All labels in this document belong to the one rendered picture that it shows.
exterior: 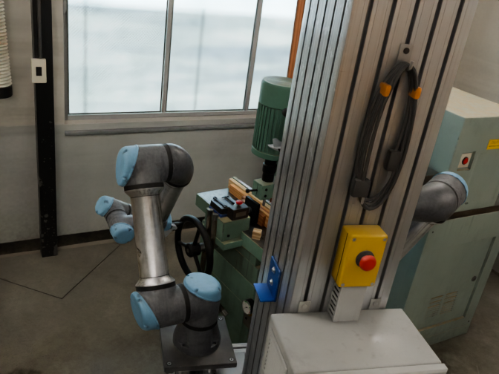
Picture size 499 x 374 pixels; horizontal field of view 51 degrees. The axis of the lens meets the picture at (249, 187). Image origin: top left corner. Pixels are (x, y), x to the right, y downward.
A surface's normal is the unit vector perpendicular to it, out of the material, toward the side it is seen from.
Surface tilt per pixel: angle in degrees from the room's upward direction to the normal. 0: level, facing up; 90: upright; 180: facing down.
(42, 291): 1
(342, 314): 90
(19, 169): 90
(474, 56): 90
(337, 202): 90
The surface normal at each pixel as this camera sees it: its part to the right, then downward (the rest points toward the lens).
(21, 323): 0.13, -0.90
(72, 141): 0.47, 0.43
